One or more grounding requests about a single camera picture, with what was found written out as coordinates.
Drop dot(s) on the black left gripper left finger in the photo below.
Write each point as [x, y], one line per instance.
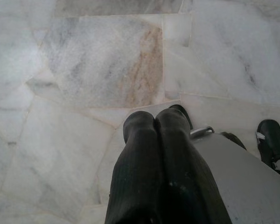
[135, 163]

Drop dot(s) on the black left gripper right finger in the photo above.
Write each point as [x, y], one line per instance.
[184, 172]

